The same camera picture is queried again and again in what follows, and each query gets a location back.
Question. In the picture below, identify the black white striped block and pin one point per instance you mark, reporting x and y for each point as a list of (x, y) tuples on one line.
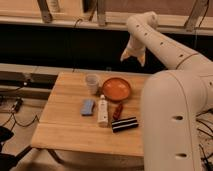
[(124, 124)]

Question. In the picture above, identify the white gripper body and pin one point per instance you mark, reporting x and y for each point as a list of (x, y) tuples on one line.
[(135, 47)]

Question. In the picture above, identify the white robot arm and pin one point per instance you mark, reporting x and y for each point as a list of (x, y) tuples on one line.
[(170, 99)]

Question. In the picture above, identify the orange ceramic bowl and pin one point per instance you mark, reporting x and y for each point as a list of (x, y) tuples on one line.
[(116, 89)]

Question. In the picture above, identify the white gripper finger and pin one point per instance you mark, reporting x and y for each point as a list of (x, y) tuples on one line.
[(124, 55), (142, 59)]

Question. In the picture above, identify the wooden table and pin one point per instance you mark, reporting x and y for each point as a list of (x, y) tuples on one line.
[(62, 127)]

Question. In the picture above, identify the blue sponge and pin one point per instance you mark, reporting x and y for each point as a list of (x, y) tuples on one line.
[(87, 107)]

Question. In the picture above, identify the translucent plastic cup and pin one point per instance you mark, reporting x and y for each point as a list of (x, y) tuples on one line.
[(92, 82)]

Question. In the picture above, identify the dark red small object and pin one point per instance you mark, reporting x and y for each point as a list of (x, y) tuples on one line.
[(118, 111)]

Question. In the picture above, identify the white plastic bottle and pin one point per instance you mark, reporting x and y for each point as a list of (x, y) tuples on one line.
[(102, 112)]

